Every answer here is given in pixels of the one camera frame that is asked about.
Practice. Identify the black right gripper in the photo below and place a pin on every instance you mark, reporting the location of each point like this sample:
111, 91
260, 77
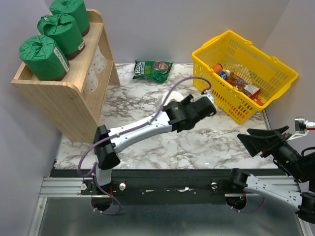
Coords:
273, 138

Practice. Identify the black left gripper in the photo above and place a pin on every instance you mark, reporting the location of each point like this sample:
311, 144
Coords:
188, 99

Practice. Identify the white dotted roll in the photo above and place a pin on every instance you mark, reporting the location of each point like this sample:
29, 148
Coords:
174, 96
91, 81
99, 61

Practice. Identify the green roll with picture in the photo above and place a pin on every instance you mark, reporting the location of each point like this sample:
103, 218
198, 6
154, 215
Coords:
44, 58

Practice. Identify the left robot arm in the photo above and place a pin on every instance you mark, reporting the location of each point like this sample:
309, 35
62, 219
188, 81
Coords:
175, 116

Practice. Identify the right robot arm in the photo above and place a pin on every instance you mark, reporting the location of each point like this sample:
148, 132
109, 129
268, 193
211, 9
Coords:
295, 190

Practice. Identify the wooden shelf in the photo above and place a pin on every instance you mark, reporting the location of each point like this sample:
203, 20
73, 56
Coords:
75, 113

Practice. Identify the blue label bottle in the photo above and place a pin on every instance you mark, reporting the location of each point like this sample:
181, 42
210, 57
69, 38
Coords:
224, 74

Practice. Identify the red white box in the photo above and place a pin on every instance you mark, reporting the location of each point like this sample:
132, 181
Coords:
251, 91

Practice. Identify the yellow plastic basket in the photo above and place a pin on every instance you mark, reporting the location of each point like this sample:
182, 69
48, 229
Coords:
242, 58

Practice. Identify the green chips bag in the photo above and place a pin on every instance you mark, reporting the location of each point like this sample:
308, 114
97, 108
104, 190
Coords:
156, 71

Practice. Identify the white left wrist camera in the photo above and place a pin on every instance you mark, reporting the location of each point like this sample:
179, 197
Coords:
207, 93

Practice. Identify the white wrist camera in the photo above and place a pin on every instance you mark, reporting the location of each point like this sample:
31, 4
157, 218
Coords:
207, 93
302, 127

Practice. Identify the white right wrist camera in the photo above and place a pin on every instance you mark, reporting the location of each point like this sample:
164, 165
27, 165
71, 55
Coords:
302, 127

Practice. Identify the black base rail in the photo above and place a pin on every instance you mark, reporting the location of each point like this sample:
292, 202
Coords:
174, 187

